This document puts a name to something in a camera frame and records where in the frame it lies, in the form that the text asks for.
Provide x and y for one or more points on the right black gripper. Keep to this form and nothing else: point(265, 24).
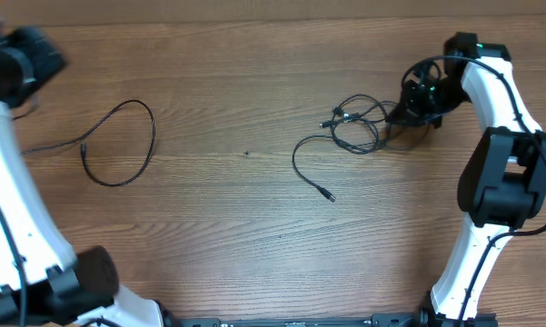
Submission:
point(407, 113)

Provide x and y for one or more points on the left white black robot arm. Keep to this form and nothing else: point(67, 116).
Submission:
point(42, 279)

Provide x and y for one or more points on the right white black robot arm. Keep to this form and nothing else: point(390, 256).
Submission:
point(501, 187)

